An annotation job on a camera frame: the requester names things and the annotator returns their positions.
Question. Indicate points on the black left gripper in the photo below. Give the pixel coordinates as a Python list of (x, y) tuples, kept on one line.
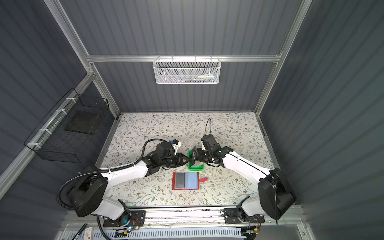
[(180, 162)]

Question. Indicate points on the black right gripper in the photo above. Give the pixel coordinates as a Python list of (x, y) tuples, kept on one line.
[(200, 150)]

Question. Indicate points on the grey VIP credit card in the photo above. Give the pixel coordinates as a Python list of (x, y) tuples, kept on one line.
[(179, 181)]

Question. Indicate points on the red card holder wallet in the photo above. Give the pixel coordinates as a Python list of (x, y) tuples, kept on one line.
[(193, 181)]

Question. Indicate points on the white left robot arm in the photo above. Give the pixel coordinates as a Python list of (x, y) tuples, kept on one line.
[(88, 193)]

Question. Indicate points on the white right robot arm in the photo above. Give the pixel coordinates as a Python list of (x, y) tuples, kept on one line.
[(276, 194)]

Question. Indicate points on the green card tray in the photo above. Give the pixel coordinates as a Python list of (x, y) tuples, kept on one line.
[(194, 165)]

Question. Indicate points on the white tube in basket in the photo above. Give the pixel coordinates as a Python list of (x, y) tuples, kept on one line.
[(209, 76)]

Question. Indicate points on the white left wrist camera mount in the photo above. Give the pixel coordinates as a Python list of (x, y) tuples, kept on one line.
[(176, 145)]

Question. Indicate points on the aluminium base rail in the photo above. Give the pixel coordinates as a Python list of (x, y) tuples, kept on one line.
[(204, 216)]

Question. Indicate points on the white wire mesh basket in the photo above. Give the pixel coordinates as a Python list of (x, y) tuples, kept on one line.
[(184, 73)]

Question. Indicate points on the black wire basket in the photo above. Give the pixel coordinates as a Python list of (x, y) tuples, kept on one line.
[(66, 135)]

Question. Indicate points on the white slotted cable duct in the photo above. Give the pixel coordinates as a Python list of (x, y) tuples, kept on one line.
[(176, 233)]

